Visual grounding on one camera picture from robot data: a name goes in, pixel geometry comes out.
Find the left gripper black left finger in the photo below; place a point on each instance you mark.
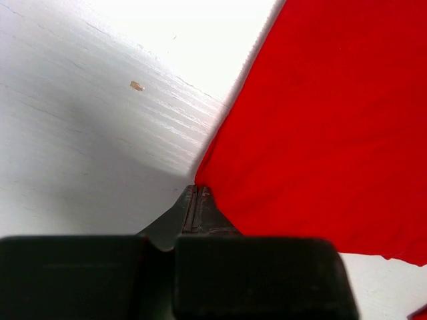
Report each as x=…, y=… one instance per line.
x=177, y=220

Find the red t shirt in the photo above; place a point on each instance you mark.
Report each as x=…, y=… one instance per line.
x=327, y=137

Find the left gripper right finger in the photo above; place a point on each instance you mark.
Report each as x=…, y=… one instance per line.
x=204, y=217

